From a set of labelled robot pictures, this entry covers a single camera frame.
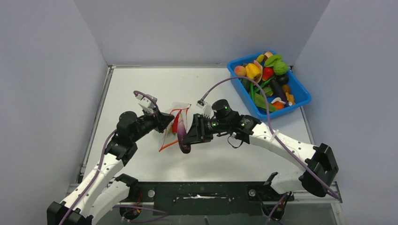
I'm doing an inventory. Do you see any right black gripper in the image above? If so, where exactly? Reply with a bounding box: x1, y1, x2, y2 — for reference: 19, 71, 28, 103
184, 114, 230, 145

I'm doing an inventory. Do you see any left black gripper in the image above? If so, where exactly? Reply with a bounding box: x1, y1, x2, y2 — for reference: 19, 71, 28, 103
131, 107, 175, 143

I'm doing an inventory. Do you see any red toy chili pepper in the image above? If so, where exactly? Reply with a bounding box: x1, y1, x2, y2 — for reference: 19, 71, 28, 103
171, 111, 181, 135

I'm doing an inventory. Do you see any clear zip top bag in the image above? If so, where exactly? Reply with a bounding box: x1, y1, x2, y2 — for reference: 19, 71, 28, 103
159, 102, 191, 152

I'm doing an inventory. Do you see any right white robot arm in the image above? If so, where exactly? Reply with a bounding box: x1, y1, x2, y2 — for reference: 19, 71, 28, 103
181, 99, 339, 200

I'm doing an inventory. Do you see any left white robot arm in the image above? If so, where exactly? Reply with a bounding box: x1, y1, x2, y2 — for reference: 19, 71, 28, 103
46, 111, 175, 225

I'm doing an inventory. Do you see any toy peach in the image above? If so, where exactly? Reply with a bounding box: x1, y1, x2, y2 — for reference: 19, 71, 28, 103
234, 66, 246, 76

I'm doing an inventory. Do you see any yellow toy bell pepper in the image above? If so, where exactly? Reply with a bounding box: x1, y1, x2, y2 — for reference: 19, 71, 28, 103
245, 63, 262, 80

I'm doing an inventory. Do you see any red toy strawberry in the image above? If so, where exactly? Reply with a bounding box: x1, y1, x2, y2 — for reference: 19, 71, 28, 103
262, 67, 275, 82

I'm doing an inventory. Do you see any dark purple toy eggplant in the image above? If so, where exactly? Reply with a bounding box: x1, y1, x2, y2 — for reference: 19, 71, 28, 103
269, 79, 288, 105

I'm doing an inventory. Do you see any green toy leaf vegetable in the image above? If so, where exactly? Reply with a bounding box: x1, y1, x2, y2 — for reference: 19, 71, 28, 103
264, 54, 283, 67

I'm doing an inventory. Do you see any green toy lettuce ball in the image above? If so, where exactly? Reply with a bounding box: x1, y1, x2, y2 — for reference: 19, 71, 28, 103
273, 61, 289, 75

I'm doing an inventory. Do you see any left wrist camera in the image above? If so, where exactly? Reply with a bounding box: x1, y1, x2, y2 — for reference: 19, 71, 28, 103
136, 94, 157, 114

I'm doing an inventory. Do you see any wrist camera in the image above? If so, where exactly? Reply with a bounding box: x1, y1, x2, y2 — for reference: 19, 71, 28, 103
197, 99, 213, 119
136, 94, 157, 114

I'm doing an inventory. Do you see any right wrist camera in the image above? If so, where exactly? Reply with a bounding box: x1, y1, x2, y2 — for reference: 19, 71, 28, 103
197, 99, 213, 119

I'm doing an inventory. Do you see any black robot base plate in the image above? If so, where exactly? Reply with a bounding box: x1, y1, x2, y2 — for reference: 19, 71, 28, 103
123, 181, 281, 216

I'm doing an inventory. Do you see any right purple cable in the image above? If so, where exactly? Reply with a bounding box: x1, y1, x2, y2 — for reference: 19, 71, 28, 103
199, 76, 340, 200

